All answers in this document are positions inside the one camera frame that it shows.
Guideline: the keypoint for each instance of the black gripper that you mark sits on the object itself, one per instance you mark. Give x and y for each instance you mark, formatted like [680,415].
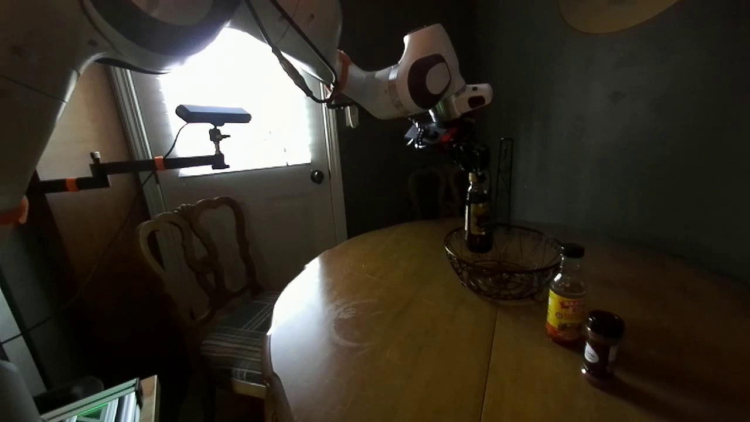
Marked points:
[467,141]

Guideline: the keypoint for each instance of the bottle with black contents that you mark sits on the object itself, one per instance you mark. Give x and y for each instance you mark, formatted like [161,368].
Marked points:
[478,218]

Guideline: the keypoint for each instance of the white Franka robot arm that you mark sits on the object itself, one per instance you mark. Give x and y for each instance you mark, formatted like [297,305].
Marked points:
[118,30]

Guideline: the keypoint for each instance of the amber bottle with yellow label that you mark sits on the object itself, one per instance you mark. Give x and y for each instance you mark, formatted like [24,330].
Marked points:
[565,301]

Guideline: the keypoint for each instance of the round door knob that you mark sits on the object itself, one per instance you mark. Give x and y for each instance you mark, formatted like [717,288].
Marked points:
[317,176]

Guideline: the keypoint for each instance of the small dark spice jar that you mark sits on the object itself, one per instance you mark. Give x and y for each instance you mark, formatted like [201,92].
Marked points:
[602,342]

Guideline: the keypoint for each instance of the white door with window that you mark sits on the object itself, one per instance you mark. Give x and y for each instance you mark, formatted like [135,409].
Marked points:
[250,196]

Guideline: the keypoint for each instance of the carved wooden chair striped cushion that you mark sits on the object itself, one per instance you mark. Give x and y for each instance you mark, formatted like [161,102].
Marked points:
[213,259]

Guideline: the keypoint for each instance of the black stand bar orange tape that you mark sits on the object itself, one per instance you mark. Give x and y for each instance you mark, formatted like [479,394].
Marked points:
[125,168]

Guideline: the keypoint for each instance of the cardboard box with papers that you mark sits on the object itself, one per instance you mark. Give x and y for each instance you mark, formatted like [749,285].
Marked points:
[103,398]

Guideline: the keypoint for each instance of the grey rounded object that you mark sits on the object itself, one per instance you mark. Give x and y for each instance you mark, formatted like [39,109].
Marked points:
[16,394]

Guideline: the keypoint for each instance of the wooden chair by dark wall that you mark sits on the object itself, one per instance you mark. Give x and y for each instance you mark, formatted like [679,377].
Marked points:
[431,190]

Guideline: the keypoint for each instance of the white wall light switch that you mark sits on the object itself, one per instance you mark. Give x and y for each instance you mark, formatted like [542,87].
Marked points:
[351,115]

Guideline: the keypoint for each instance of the yellow round wall plate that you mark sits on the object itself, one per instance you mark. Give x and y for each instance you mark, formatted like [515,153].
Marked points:
[618,12]

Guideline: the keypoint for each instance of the black camera on stand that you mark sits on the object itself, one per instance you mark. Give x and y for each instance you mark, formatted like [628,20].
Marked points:
[213,114]

